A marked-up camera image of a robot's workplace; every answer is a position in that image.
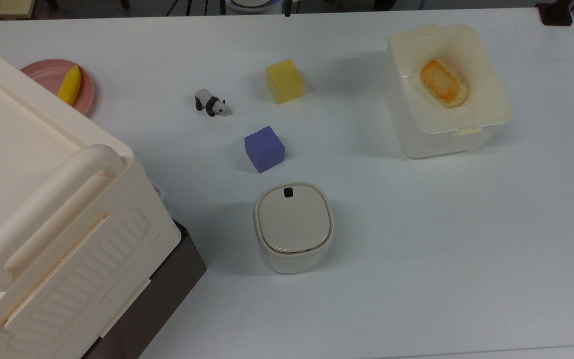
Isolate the pink round plate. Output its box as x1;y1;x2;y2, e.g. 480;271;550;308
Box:
20;59;95;117

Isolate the small panda figurine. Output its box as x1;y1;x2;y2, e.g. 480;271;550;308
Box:
195;89;233;118

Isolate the cream open plastic container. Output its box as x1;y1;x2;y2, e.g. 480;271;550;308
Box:
381;23;513;160

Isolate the beige round bowl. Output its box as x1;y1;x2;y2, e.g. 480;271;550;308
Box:
253;181;335;274

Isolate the yellow toy banana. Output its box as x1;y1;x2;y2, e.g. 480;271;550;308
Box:
57;65;82;107

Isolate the toasted bread piece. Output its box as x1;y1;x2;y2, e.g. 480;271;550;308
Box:
419;58;469;109

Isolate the black table clamp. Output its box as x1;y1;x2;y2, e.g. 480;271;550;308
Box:
536;1;574;26

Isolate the cream plastic storage box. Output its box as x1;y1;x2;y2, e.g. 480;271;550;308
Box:
0;35;183;359

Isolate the purple foam cube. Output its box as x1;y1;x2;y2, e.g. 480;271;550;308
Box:
244;125;286;174

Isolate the yellow foam cube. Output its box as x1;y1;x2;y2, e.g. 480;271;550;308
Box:
266;58;305;105

